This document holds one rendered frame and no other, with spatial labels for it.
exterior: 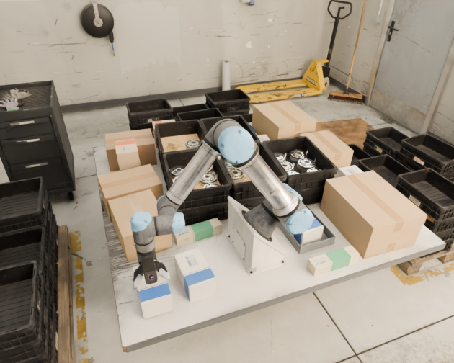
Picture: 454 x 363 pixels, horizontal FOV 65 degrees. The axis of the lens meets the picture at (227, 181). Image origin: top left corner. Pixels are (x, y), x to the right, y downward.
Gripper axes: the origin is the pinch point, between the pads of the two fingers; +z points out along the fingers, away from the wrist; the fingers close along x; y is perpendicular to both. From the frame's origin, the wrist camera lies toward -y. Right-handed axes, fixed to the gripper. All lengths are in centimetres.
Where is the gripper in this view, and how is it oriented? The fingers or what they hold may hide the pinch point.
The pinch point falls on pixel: (152, 285)
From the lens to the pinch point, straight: 156.9
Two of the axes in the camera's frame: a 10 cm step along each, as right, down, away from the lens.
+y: -3.6, -5.4, 7.7
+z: -0.1, 8.2, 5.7
